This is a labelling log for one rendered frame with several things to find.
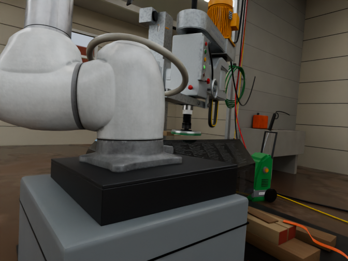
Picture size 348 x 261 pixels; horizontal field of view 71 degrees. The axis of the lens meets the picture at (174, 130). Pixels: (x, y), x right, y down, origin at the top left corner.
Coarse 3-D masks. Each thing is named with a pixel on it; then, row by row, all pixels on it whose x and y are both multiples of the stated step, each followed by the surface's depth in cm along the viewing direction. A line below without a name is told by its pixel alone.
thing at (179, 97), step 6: (168, 90) 133; (168, 96) 133; (174, 96) 140; (180, 96) 148; (186, 96) 157; (174, 102) 160; (180, 102) 156; (186, 102) 158; (192, 102) 167; (198, 102) 176; (204, 102) 190; (204, 108) 194
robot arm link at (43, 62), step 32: (32, 0) 54; (64, 0) 56; (32, 32) 50; (64, 32) 56; (0, 64) 49; (32, 64) 48; (64, 64) 51; (0, 96) 48; (32, 96) 48; (64, 96) 49; (32, 128) 54; (64, 128) 54
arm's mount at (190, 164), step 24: (72, 168) 49; (96, 168) 49; (144, 168) 50; (168, 168) 50; (192, 168) 50; (216, 168) 52; (72, 192) 47; (96, 192) 38; (120, 192) 38; (144, 192) 41; (168, 192) 44; (192, 192) 48; (216, 192) 52; (96, 216) 38; (120, 216) 38
